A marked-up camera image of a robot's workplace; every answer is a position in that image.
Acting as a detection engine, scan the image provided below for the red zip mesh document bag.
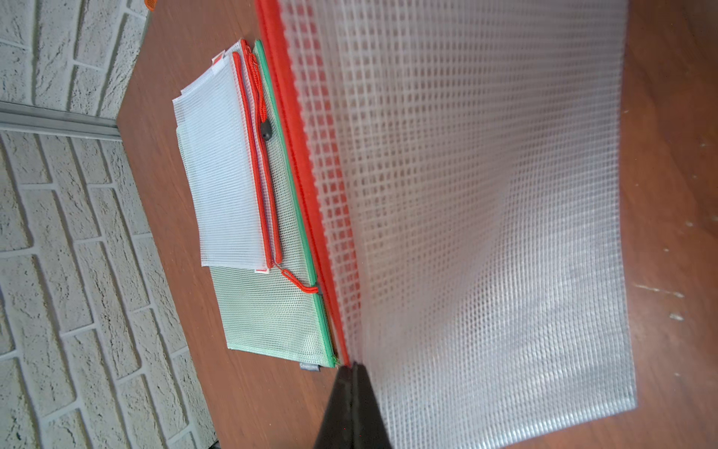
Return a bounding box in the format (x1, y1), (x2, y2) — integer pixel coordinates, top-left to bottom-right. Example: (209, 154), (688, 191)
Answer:
(257, 1), (637, 448)

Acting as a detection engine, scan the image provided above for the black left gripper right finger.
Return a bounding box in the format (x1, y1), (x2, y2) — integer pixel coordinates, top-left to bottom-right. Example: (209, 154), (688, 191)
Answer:
(352, 364), (392, 449)

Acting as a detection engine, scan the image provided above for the green zip mesh document bag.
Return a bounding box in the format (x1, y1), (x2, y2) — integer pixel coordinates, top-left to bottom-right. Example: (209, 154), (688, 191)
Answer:
(211, 39), (340, 368)

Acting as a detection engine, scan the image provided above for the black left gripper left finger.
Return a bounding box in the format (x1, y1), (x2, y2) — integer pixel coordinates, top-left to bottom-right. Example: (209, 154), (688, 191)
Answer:
(313, 366), (353, 449)

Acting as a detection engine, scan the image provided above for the white red zip document bag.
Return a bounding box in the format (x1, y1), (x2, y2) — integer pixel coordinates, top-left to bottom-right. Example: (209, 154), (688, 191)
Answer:
(172, 54), (270, 271)

